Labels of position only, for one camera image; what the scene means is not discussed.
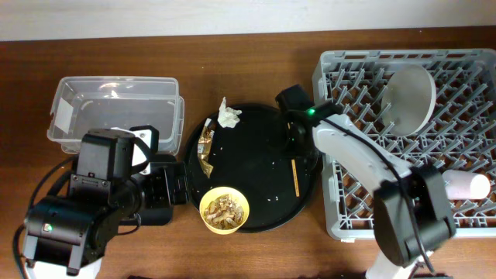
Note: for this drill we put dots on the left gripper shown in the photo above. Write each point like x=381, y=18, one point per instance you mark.
x=180, y=183

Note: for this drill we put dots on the brown gold snack wrapper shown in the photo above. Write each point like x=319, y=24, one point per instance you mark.
x=204, y=146

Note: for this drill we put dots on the yellow bowl with food scraps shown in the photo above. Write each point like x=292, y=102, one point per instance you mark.
x=224, y=210

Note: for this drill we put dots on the white tissue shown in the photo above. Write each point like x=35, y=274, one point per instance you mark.
x=228, y=117

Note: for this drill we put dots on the wooden chopstick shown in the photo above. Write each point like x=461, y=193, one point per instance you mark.
x=295, y=178

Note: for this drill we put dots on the grey round plate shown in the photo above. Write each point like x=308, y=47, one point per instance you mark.
x=411, y=93

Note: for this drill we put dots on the pink cup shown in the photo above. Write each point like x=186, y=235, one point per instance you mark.
x=465, y=185

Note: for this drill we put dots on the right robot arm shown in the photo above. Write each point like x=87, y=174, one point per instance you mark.
x=411, y=210

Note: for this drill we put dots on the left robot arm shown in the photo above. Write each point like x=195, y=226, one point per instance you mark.
x=117, y=178

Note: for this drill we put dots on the grey dishwasher rack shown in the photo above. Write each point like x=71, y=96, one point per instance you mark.
x=460, y=134

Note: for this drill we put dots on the black rectangular tray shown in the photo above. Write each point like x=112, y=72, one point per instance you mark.
x=153, y=216

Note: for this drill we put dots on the black round tray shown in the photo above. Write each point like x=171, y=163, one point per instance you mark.
x=250, y=158

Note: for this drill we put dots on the clear plastic bin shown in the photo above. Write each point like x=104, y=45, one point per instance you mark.
x=103, y=102

